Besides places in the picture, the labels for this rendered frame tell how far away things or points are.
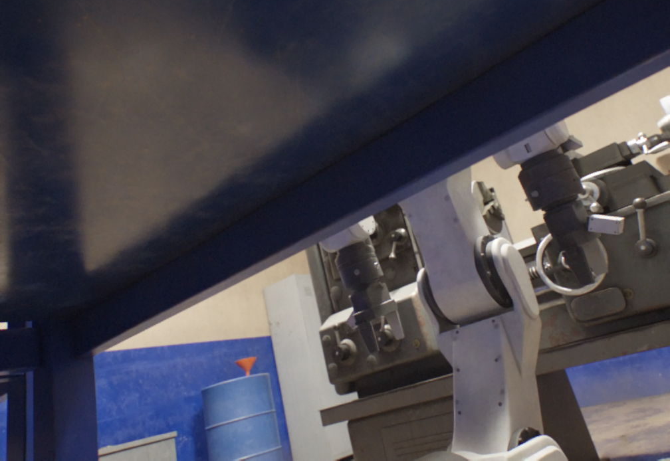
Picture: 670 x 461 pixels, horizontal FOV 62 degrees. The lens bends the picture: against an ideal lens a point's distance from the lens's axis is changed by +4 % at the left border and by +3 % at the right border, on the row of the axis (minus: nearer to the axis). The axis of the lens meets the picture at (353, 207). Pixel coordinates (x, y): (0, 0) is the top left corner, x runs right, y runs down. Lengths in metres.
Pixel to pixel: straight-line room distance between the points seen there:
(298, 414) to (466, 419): 4.87
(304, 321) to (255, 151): 5.19
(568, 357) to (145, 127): 1.60
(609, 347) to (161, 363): 4.06
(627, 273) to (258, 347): 4.55
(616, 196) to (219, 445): 3.73
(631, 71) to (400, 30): 0.16
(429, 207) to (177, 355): 4.42
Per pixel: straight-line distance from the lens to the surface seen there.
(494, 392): 0.97
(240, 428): 4.74
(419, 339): 2.10
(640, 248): 1.77
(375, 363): 2.22
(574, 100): 0.45
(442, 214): 1.05
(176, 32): 0.36
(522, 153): 0.98
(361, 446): 2.45
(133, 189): 0.54
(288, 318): 5.81
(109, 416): 4.94
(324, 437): 5.61
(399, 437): 2.32
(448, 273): 1.04
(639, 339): 1.81
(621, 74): 0.45
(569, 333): 2.05
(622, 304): 1.81
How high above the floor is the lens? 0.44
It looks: 20 degrees up
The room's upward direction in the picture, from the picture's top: 15 degrees counter-clockwise
